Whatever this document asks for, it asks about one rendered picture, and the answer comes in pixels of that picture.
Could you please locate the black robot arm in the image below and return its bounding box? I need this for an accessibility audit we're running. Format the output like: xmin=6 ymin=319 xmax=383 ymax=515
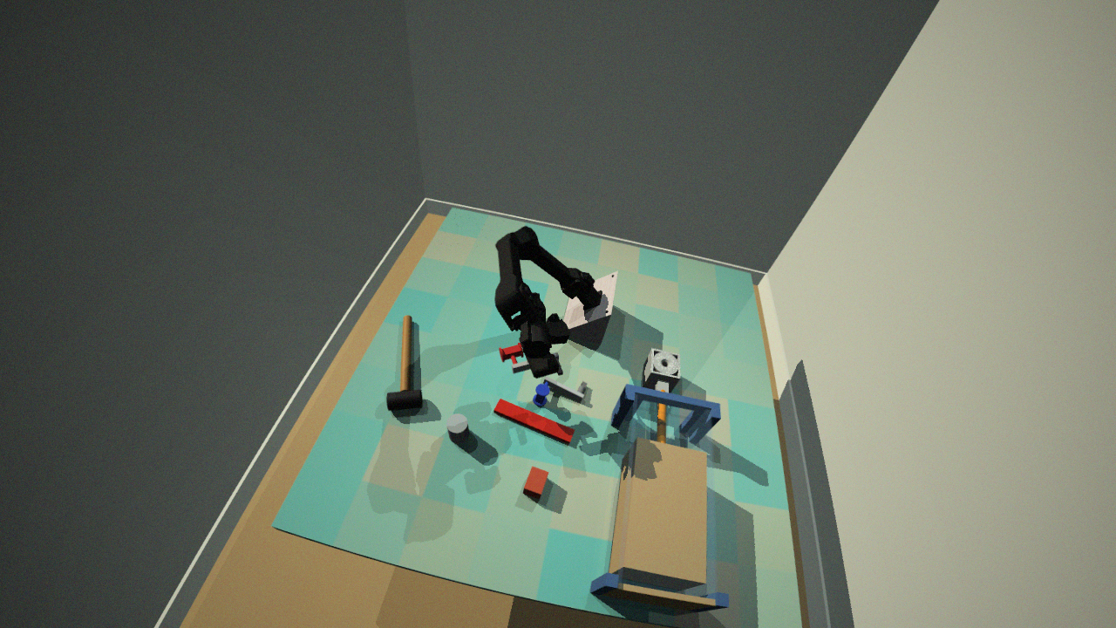
xmin=494 ymin=226 xmax=602 ymax=358

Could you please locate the black-headed mallet with wooden handle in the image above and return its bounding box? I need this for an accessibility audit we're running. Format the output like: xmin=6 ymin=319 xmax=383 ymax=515
xmin=386 ymin=315 xmax=423 ymax=410

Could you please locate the dark grey cylinder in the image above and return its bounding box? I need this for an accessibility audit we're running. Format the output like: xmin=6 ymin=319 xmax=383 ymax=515
xmin=446 ymin=413 xmax=469 ymax=444

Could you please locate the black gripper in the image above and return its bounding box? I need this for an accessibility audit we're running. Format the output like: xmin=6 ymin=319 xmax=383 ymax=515
xmin=526 ymin=352 xmax=559 ymax=379

